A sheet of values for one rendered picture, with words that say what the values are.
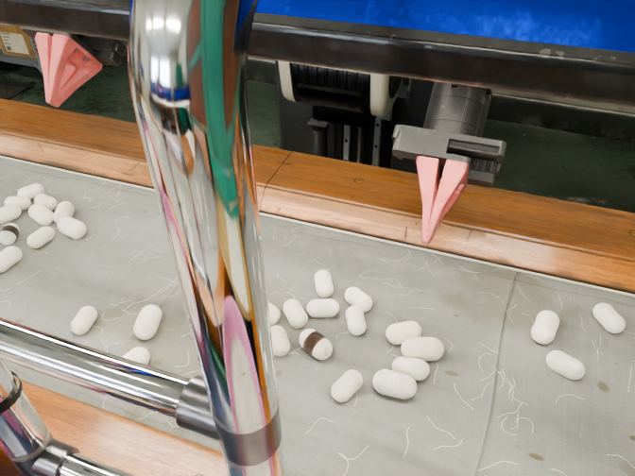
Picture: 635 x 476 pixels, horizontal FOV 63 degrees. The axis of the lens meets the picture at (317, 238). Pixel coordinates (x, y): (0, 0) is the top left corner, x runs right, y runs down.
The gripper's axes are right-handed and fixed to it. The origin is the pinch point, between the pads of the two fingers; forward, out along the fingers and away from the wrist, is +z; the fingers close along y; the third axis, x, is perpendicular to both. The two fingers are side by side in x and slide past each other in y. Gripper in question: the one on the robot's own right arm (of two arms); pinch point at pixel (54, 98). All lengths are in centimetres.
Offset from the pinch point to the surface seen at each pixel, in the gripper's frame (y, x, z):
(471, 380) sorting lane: 53, 0, 19
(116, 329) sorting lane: 20.0, -3.7, 23.0
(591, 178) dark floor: 90, 163, -58
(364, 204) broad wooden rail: 37.8, 10.3, 3.0
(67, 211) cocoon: 4.4, 2.9, 12.5
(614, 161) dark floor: 100, 174, -71
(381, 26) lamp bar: 45, -30, 5
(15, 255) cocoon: 4.2, -2.2, 18.9
